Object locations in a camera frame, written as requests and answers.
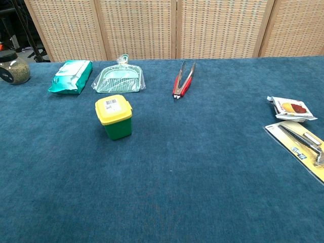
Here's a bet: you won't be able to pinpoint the green tub with yellow lid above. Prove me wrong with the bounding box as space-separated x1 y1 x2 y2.
95 94 133 141

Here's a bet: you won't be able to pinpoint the blue table cloth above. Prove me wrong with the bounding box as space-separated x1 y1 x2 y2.
0 56 324 243

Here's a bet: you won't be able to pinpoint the mint green bagged dustpan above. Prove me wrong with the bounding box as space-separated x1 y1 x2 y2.
91 54 147 94

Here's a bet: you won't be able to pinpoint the woven wooden folding screen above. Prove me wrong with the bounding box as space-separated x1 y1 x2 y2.
24 0 324 62

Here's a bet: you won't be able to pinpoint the teal wet wipes pack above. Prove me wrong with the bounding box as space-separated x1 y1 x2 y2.
47 60 93 95

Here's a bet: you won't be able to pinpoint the white snack packet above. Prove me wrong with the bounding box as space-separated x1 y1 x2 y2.
266 96 318 123

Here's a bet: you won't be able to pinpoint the knife on yellow blister card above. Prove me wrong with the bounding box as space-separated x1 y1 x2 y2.
263 120 324 185

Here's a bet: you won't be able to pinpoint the black tripod stand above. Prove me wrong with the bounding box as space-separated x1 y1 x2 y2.
10 0 51 63

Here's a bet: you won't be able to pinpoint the glass jar with black lid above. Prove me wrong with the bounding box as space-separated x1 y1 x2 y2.
0 50 31 85

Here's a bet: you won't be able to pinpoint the red-handled metal tongs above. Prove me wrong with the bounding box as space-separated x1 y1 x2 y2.
172 60 196 100

